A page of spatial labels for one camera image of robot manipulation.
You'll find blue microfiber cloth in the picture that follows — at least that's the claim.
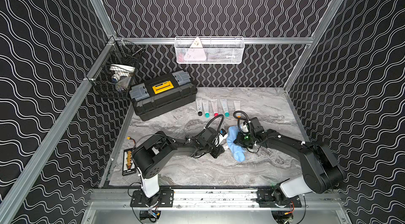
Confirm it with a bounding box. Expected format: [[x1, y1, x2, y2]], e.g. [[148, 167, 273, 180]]
[[226, 125, 246, 163]]

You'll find white tube orange cap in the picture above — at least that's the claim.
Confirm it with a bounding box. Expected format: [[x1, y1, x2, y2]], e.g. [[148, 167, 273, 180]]
[[233, 100, 241, 112]]

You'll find white tube black cap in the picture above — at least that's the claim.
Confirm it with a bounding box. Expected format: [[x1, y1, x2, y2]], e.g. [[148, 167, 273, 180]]
[[196, 98, 203, 116]]

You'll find white tube pink cap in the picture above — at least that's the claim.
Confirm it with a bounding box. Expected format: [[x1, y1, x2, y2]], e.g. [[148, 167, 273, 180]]
[[211, 99, 219, 117]]

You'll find white tube teal cap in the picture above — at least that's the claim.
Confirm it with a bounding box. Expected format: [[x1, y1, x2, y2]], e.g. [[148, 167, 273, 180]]
[[220, 99, 230, 117]]

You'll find white tube green cap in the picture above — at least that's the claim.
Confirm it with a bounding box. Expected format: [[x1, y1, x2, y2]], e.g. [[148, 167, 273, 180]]
[[202, 99, 209, 118]]

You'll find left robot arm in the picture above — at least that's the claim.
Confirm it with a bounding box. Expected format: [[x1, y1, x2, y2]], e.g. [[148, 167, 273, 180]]
[[132, 127, 228, 198]]

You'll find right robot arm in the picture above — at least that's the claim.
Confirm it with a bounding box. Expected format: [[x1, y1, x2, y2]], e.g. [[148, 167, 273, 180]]
[[234, 116, 346, 202]]

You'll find black toolbox yellow latch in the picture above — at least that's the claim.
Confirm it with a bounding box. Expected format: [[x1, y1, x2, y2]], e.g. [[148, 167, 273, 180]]
[[129, 71, 198, 121]]

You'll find black battery pack card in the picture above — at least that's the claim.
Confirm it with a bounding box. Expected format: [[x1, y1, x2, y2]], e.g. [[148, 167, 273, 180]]
[[122, 136, 137, 176]]

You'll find pink triangle item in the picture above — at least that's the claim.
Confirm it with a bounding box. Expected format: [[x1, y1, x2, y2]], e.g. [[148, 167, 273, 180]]
[[184, 37, 207, 63]]

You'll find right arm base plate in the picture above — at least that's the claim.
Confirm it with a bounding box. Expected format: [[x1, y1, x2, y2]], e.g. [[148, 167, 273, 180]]
[[256, 189, 302, 208]]

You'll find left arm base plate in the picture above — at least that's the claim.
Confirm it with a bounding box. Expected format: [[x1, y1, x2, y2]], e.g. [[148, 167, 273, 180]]
[[130, 189, 174, 208]]

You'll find clear wall basket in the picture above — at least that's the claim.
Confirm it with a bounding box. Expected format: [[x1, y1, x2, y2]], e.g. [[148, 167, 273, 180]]
[[174, 37, 245, 65]]

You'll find black wire basket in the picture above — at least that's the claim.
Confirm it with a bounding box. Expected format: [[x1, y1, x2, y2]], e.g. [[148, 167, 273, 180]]
[[90, 40, 146, 99]]

